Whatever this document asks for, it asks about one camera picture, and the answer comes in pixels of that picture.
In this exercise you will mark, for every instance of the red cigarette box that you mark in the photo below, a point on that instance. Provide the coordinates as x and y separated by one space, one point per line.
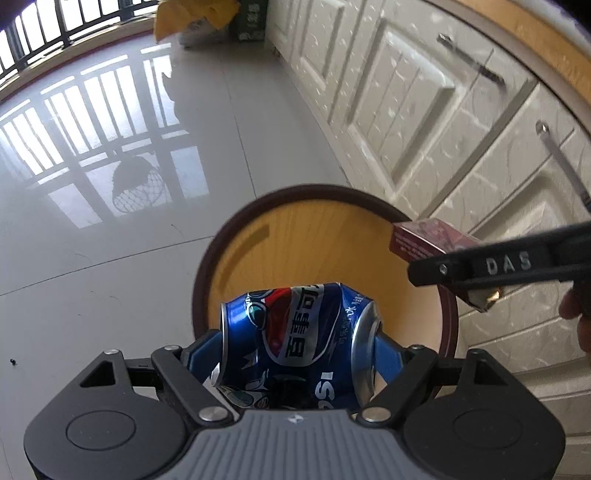
425 240

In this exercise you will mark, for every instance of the person's right hand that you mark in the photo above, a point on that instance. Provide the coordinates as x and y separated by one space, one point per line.
575 302

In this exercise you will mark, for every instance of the crushed blue soda can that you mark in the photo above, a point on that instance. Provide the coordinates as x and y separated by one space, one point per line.
300 341

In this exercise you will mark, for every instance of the wood-look bin with brown rim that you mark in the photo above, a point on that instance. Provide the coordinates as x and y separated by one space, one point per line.
323 240

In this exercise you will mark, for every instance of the dark balcony railing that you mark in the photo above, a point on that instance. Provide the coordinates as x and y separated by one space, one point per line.
55 46

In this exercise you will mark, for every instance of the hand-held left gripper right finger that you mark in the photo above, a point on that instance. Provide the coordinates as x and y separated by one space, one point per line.
392 360

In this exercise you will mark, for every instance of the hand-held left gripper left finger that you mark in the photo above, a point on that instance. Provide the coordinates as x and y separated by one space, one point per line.
203 353

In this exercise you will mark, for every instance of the green carton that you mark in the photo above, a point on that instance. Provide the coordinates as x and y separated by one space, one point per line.
249 21

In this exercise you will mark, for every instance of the white kitchen cabinets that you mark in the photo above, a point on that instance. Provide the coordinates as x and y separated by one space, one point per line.
415 115

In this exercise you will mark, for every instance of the yellow cloth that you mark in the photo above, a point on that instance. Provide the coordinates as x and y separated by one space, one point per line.
203 11

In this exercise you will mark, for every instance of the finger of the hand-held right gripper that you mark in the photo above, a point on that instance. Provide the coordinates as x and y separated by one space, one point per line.
508 264

